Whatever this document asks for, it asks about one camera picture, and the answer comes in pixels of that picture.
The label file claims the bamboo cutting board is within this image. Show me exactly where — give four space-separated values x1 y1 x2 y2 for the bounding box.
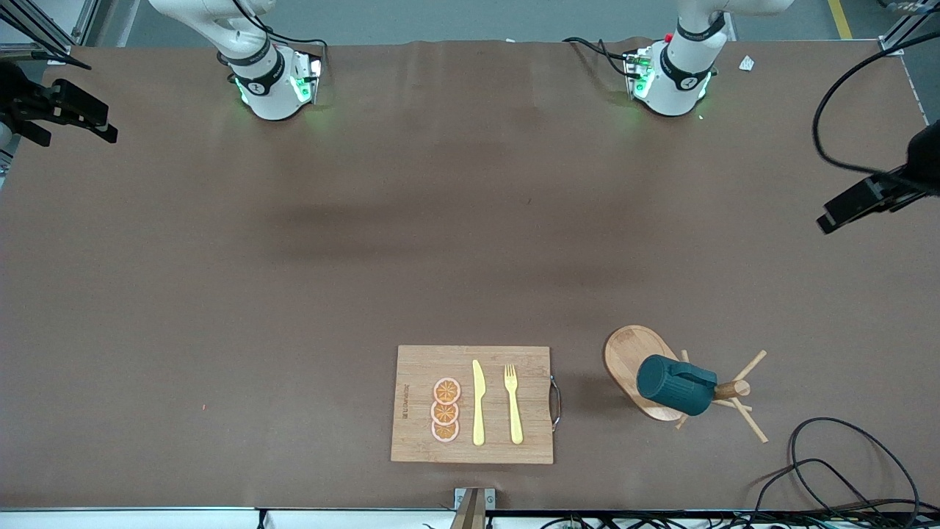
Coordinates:
390 345 563 465

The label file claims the grey metal mounting bracket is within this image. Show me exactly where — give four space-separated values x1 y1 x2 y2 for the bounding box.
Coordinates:
454 487 496 529

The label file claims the black right arm base cable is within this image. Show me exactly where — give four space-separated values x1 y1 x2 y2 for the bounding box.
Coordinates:
261 28 329 49

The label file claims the wooden cup rack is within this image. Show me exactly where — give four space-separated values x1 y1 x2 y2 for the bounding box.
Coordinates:
604 325 770 445

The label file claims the black looped cable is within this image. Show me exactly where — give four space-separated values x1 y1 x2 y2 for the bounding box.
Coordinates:
749 458 882 529
788 417 922 515

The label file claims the black arm base cable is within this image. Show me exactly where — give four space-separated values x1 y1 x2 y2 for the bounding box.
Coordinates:
261 28 329 49
562 35 634 78

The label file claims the black left arm base cable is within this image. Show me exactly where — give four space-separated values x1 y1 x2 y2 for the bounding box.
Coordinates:
562 35 634 78

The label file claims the yellow plastic fork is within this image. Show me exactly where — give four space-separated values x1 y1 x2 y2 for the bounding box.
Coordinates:
504 364 524 445

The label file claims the dark green cup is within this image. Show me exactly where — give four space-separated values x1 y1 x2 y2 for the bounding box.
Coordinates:
636 354 718 418

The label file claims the yellow plastic knife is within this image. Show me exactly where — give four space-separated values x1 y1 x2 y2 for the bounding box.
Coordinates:
471 359 487 447

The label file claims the aluminium frame profile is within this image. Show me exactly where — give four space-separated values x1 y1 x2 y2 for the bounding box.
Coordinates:
878 0 940 57
0 0 101 56

